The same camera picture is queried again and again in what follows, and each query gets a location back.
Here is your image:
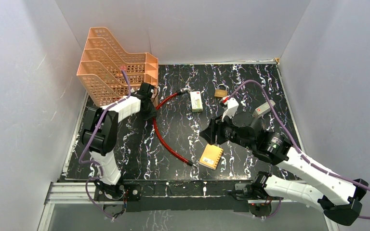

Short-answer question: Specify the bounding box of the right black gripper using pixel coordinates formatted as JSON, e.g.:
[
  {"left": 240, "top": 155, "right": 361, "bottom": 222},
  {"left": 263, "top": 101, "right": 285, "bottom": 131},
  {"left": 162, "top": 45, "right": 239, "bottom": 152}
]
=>
[{"left": 198, "top": 111, "right": 254, "bottom": 151}]

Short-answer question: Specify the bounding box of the red cable lock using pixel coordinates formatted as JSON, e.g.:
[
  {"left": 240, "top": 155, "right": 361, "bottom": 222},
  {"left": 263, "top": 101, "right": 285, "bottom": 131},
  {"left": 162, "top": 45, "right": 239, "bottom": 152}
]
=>
[{"left": 151, "top": 89, "right": 197, "bottom": 167}]

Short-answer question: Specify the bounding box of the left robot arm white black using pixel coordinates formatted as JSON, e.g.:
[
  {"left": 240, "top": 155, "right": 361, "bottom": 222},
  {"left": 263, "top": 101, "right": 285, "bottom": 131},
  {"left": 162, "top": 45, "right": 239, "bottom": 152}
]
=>
[{"left": 80, "top": 83, "right": 158, "bottom": 200}]

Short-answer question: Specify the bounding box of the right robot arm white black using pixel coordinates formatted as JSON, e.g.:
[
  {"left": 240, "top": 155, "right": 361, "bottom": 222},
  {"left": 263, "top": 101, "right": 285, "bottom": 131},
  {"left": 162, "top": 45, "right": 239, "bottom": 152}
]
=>
[{"left": 199, "top": 112, "right": 368, "bottom": 226}]

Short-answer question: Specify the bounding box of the orange spiral notebook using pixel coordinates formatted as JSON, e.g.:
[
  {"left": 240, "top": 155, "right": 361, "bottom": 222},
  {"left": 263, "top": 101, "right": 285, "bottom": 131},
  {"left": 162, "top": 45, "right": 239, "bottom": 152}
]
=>
[{"left": 199, "top": 144, "right": 223, "bottom": 170}]

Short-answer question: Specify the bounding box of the white green small box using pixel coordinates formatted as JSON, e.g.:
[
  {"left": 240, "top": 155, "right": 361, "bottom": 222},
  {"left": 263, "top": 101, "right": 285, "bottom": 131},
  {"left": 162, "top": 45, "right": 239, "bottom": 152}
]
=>
[{"left": 190, "top": 91, "right": 203, "bottom": 112}]

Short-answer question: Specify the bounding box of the brass padlock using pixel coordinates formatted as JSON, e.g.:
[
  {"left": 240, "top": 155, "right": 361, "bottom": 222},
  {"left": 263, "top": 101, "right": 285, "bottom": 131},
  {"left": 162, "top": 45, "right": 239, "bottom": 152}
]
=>
[{"left": 214, "top": 84, "right": 229, "bottom": 99}]

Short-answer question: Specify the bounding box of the orange plastic file rack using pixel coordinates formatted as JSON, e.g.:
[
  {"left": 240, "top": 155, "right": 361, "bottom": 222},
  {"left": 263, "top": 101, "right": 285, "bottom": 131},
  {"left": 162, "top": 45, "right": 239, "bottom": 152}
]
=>
[{"left": 77, "top": 27, "right": 159, "bottom": 106}]

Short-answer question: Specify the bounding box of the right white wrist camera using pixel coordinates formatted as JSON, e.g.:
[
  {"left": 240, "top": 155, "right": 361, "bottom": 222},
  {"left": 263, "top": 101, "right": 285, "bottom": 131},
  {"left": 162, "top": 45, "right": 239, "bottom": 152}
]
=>
[{"left": 221, "top": 96, "right": 239, "bottom": 122}]

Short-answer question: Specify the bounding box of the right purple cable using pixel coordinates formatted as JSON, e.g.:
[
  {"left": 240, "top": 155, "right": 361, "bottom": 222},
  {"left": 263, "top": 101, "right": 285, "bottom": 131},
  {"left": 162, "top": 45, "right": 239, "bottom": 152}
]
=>
[{"left": 226, "top": 79, "right": 370, "bottom": 220}]

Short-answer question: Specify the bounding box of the purple cable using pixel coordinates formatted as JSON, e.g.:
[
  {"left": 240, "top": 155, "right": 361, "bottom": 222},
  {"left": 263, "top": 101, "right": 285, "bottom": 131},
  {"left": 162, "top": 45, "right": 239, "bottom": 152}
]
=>
[
  {"left": 78, "top": 68, "right": 132, "bottom": 220},
  {"left": 226, "top": 79, "right": 370, "bottom": 220}
]

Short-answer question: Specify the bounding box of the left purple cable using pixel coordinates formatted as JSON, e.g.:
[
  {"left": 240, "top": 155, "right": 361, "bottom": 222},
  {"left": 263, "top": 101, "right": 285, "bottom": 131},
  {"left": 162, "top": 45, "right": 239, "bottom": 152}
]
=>
[{"left": 78, "top": 68, "right": 132, "bottom": 220}]

